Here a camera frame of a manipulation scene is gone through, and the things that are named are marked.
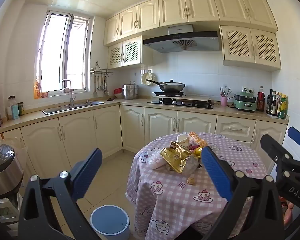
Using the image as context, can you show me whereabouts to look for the white low shelf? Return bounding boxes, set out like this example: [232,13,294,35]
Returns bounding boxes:
[0,197,23,230]

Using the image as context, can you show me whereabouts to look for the person's right hand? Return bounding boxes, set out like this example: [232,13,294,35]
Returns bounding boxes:
[280,196,294,227]

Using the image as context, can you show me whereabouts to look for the hanging steel skimmer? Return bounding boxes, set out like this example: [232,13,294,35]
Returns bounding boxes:
[103,75,110,96]

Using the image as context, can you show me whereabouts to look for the cream lattice door cabinet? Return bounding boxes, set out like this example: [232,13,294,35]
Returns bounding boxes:
[107,35,154,70]
[219,25,282,72]

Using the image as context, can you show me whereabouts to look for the steel sink faucet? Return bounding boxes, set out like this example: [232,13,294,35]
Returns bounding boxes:
[62,79,76,107]

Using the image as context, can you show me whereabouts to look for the blue plastic trash bin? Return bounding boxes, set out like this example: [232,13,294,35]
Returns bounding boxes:
[90,205,130,240]

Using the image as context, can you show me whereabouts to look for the cream cabinet drawer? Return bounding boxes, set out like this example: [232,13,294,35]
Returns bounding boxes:
[215,115,256,142]

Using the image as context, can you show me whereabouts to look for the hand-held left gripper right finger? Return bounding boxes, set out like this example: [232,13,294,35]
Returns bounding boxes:
[201,145,285,240]

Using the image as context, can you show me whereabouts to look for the steel kitchen sink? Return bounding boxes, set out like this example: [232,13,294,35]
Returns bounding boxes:
[42,101,106,115]

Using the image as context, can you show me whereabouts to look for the row of condiment bottles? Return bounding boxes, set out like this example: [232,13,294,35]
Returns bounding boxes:
[256,86,288,119]

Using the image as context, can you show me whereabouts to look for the wall utensil rail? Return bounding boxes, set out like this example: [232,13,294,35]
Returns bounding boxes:
[90,61,113,77]

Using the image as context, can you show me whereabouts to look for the black gas stove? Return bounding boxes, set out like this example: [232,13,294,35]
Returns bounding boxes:
[147,91,214,110]

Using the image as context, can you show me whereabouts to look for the steel wok with lid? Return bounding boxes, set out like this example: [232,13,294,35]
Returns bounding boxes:
[146,79,186,92]

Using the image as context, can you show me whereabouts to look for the kitchen window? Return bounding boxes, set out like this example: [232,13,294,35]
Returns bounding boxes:
[35,10,93,99]

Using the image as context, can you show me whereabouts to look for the round table with pink checked cloth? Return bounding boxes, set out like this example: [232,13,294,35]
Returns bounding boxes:
[126,131,268,240]

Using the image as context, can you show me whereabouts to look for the orange white snack bag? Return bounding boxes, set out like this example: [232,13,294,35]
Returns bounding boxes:
[188,132,208,147]

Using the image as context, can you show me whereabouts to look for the cream upper cabinets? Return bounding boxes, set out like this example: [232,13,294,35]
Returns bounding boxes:
[104,0,278,47]

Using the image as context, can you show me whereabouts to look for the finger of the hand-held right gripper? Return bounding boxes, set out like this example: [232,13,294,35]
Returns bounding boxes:
[287,126,300,151]
[260,134,294,173]

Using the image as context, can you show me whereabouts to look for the steel rice cooker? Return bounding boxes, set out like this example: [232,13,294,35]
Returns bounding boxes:
[0,144,24,200]

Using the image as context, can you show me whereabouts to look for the black range hood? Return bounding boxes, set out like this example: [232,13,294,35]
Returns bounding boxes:
[143,24,222,54]

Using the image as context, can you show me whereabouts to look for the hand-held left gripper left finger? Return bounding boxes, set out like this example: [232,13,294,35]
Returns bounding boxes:
[18,147,103,240]

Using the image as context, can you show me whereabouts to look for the cream base cabinets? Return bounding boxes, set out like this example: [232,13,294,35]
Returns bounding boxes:
[0,99,289,180]

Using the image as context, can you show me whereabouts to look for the gold foil wrapper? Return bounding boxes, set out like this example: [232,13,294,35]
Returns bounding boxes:
[160,141,202,174]

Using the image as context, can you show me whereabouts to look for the orange bottle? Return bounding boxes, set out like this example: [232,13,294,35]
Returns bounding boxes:
[34,80,42,99]

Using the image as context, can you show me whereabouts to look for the green electric cooker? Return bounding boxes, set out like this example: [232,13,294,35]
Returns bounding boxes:
[234,92,257,112]

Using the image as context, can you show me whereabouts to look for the white pink plastic bag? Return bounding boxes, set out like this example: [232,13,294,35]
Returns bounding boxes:
[147,150,168,170]

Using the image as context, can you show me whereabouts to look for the steel steamer pot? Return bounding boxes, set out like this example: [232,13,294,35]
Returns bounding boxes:
[122,81,140,100]

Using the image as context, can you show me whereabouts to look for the clear plastic bag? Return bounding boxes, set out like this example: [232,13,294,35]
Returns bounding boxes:
[184,158,203,175]

